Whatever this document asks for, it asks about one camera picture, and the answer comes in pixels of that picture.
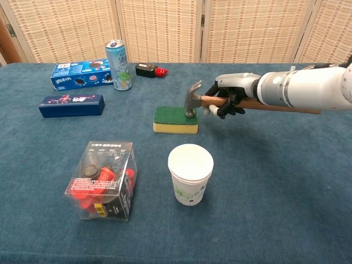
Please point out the light blue drink can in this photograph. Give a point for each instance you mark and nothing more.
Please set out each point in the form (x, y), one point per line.
(118, 66)

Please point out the dark blue floral box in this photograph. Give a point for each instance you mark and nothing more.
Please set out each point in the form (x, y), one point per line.
(71, 105)

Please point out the clear box of red capsules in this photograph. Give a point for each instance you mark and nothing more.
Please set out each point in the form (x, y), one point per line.
(101, 184)

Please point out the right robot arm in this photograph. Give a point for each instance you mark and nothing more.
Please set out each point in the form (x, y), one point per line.
(302, 88)

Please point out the white paper cup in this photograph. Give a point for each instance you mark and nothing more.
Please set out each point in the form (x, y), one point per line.
(189, 176)

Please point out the green and yellow sponge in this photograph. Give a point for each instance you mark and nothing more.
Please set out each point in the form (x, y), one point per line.
(170, 118)

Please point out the black and red small device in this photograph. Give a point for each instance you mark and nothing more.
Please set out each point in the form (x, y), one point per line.
(147, 70)

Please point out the blue cookie box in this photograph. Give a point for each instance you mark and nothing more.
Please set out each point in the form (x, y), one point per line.
(79, 75)

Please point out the woven folding screen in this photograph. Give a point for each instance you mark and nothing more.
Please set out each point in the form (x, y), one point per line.
(176, 30)

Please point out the blue tablecloth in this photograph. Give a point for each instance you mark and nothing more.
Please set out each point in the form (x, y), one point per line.
(247, 192)

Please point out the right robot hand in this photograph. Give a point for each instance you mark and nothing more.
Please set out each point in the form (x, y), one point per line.
(236, 82)

